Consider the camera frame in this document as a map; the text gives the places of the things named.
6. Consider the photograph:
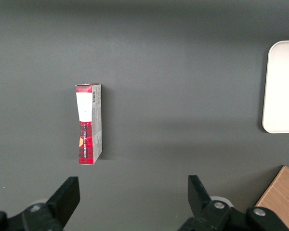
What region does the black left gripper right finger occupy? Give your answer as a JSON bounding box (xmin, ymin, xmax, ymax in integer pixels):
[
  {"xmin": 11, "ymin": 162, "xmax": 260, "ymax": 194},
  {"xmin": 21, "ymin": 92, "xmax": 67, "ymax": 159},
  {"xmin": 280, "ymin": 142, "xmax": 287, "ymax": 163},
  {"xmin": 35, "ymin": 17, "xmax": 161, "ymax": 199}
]
[{"xmin": 177, "ymin": 175, "xmax": 289, "ymax": 231}]

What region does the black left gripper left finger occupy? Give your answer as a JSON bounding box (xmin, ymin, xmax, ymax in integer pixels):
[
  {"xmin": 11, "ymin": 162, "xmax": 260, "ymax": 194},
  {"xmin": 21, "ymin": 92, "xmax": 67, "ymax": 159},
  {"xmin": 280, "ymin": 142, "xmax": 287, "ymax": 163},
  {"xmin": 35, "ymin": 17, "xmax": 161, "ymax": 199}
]
[{"xmin": 0, "ymin": 176, "xmax": 81, "ymax": 231}]

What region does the white plastic tray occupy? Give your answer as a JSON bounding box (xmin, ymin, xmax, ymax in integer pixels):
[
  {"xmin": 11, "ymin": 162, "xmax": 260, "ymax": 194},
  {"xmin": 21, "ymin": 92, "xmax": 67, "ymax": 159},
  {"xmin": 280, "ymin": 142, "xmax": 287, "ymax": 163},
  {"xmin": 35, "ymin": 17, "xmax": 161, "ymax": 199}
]
[{"xmin": 262, "ymin": 40, "xmax": 289, "ymax": 134}]

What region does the light wooden board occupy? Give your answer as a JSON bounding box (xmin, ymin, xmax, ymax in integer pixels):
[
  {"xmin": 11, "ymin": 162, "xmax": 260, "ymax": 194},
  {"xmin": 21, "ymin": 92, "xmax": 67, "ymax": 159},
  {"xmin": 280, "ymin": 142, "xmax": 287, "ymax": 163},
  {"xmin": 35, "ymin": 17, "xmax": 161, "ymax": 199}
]
[{"xmin": 254, "ymin": 166, "xmax": 289, "ymax": 231}]

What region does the red plaid cardboard box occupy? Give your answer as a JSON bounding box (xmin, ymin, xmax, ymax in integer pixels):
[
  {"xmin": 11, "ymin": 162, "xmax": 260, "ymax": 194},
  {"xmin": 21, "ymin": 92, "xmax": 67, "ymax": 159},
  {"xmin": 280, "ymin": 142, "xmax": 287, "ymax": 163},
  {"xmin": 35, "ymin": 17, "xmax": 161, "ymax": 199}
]
[{"xmin": 75, "ymin": 83, "xmax": 103, "ymax": 166}]

